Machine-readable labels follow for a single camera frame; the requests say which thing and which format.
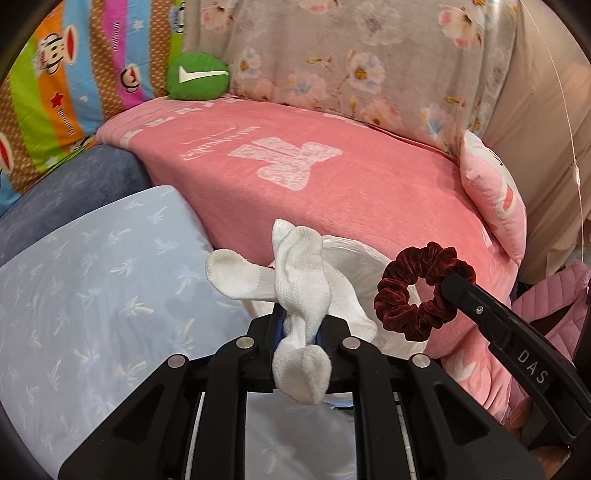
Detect pink quilted cloth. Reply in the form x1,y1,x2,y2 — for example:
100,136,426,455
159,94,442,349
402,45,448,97
510,261,591,416

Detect white sock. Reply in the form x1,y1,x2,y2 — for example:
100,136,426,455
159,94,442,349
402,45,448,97
271,219,378,406
204,248,280,301

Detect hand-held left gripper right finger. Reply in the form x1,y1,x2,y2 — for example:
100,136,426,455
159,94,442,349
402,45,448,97
314,316,543,480

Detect person's right hand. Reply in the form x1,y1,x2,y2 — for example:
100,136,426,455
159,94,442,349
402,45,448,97
508,397,571,480

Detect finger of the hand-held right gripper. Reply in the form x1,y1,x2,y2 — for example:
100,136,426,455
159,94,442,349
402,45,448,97
436,272,523,345

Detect pink blanket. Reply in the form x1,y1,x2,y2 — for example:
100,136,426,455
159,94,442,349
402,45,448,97
95,92,522,421

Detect white cable with switch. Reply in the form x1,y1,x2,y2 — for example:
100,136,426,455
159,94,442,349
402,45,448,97
519,0,589,278

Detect green round cushion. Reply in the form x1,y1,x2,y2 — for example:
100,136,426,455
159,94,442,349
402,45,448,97
166,52,230,101

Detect dark red velvet scrunchie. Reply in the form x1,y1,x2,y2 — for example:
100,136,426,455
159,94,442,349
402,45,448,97
374,241,476,342

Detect striped monkey print pillow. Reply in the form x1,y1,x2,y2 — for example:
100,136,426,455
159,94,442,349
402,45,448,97
0,0,185,213

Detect blue-grey cushion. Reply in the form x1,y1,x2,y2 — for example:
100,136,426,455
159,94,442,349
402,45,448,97
0,144,153,268

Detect white trash bag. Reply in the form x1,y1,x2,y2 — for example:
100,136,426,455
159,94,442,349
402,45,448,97
249,234,446,365

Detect pink cushion white print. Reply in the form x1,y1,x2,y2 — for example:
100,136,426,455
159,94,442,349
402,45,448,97
460,130,528,266

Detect light blue printed sheet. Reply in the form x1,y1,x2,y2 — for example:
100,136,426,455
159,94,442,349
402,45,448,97
0,185,361,480

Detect grey floral pillow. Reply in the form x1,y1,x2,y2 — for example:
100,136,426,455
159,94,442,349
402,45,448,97
182,0,518,155

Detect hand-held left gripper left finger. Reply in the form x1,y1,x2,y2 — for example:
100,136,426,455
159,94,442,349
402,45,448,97
58,305,284,480

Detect beige curtain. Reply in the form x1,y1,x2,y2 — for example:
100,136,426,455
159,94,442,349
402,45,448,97
480,0,591,284

